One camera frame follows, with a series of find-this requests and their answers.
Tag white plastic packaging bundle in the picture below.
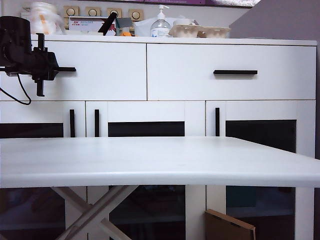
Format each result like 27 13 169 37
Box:
29 1 64 35

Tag white cabinet drawer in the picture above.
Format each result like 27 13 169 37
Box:
146 44 317 101
0 39 148 102

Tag grey card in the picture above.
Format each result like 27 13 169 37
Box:
116 17 132 29

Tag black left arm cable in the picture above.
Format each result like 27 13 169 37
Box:
0 73 32 106

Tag white table leg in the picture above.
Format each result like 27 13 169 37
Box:
54 185 140 240
50 186 132 240

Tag brown cardboard piece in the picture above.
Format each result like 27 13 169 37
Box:
204 209 257 240

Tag white box with red print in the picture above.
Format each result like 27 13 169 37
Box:
68 16 117 33

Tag beige round wall dimmer switch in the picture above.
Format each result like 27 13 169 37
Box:
106 7 123 19
85 6 102 18
63 6 80 18
128 9 145 21

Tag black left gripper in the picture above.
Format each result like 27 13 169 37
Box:
31 33 60 97

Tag white glass-panel cabinet door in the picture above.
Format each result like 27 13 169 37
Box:
85 100 206 240
205 100 316 240
0 100 86 240

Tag beige cardboard egg carton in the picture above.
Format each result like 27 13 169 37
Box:
198 26 232 39
169 24 202 39

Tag white ceramic bowl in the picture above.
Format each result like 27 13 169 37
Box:
173 19 200 27

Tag black cylindrical tube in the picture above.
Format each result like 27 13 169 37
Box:
97 12 118 34

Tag black vertical door handle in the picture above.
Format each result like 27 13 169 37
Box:
215 107 221 137
69 109 76 138
94 109 100 138

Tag white sideboard cabinet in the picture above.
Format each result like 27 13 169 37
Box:
0 34 318 240

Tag plain purple wall poster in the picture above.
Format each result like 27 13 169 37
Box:
109 0 207 4

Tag clear pump sanitizer bottle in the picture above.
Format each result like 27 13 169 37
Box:
150 4 172 39

